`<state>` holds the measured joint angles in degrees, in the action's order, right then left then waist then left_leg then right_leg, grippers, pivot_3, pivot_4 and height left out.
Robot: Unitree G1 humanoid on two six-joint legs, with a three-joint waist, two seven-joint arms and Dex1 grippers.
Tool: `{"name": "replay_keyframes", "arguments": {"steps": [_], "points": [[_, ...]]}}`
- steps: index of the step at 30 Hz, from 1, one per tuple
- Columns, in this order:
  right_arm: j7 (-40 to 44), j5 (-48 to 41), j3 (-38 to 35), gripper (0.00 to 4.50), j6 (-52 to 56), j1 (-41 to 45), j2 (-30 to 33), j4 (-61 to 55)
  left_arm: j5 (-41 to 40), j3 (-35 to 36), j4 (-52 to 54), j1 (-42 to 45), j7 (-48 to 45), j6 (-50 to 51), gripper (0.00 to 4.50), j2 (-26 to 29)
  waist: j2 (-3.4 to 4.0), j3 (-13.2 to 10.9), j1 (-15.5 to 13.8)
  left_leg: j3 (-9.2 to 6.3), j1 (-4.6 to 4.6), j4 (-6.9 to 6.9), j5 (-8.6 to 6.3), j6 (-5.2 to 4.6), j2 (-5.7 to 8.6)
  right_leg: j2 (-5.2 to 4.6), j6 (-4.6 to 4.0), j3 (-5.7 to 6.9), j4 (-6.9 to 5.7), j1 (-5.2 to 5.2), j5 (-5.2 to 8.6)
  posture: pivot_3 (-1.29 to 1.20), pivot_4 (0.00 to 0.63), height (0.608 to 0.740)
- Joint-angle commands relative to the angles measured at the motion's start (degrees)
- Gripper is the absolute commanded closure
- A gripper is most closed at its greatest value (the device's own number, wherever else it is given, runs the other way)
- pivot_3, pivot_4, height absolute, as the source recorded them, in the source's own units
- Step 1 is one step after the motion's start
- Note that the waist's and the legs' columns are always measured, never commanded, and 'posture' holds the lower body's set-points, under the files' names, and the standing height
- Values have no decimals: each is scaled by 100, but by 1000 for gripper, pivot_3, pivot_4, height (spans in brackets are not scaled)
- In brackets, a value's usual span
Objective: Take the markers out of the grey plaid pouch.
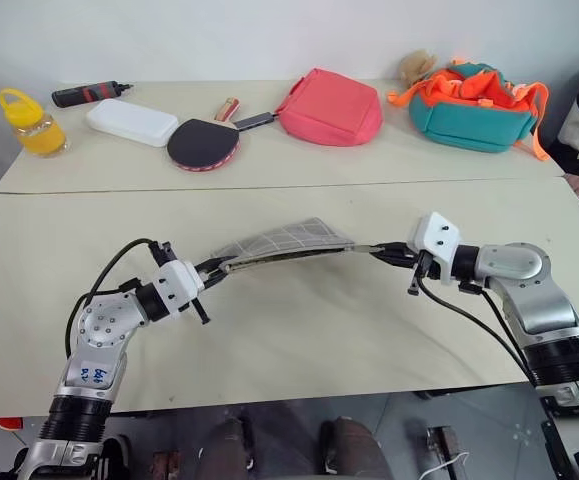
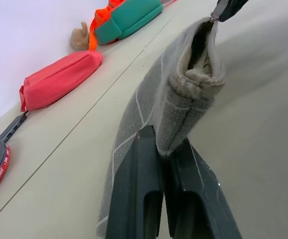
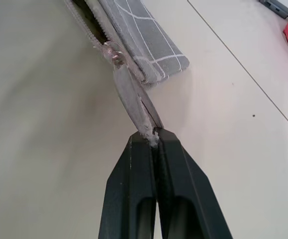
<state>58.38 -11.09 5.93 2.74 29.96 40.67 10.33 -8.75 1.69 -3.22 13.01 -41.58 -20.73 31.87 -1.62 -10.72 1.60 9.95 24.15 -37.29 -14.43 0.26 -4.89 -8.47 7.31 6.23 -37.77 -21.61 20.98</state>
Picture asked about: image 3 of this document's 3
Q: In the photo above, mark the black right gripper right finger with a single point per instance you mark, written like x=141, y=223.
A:
x=183, y=184

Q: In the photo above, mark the grey plaid zipper pouch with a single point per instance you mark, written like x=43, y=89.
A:
x=143, y=32

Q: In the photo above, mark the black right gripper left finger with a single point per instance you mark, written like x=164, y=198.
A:
x=128, y=184

